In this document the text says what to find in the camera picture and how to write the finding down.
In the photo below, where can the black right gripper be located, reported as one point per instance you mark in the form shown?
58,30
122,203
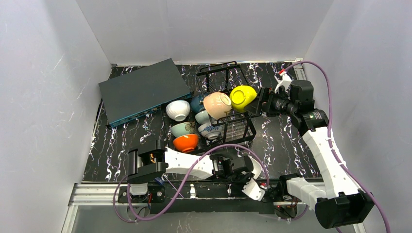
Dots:
263,101

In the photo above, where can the black wire dish rack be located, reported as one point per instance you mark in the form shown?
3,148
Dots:
201,80

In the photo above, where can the blue floral white bowl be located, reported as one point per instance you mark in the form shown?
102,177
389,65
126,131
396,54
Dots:
210,132

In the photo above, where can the celadon green bowl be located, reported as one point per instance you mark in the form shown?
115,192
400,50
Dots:
183,128

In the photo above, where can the white ribbed bowl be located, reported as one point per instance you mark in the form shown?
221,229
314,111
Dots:
178,110

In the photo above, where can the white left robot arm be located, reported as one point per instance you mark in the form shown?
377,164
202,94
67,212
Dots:
145,167

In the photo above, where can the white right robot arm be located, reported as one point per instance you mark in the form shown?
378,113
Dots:
341,202

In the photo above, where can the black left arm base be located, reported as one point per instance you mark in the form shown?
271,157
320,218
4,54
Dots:
142,204

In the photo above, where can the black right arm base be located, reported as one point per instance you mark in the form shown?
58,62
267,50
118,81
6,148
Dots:
285,204

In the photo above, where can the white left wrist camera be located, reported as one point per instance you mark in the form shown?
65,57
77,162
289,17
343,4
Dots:
251,188

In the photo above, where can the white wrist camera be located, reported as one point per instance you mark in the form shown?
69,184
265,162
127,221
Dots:
284,83
251,188

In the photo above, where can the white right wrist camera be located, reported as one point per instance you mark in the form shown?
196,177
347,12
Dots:
284,83

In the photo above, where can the grey blue network switch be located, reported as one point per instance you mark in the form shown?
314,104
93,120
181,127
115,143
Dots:
140,92

